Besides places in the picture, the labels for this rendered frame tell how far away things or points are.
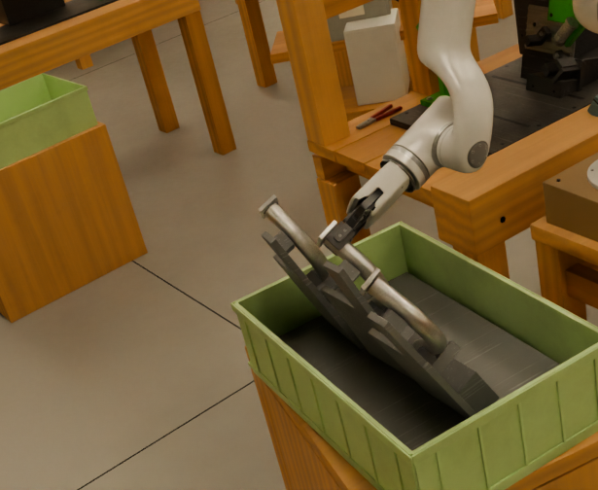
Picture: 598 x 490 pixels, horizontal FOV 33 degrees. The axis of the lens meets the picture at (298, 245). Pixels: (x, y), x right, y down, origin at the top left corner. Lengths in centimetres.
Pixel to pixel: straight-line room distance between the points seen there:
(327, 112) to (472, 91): 112
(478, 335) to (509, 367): 12
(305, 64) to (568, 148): 72
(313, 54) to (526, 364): 117
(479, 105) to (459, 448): 55
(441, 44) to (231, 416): 189
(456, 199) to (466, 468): 88
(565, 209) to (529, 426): 68
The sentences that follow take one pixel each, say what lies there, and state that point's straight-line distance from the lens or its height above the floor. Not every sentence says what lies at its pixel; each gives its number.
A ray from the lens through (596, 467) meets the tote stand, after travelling 180.
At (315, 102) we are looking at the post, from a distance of 271.
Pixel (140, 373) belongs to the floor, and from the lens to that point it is 365.
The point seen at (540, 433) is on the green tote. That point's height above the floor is 86.
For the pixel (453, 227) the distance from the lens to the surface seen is 238.
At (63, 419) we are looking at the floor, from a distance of 357.
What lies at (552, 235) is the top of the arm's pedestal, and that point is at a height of 84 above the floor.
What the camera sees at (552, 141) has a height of 90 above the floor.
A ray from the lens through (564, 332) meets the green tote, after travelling 179.
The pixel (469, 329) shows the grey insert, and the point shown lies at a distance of 195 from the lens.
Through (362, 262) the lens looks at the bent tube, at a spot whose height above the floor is 113.
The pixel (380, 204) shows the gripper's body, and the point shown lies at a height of 122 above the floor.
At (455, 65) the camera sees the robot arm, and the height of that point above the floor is 139.
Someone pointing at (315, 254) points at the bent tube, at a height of 109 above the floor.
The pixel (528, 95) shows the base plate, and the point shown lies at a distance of 281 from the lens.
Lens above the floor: 196
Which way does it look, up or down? 28 degrees down
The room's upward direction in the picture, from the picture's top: 14 degrees counter-clockwise
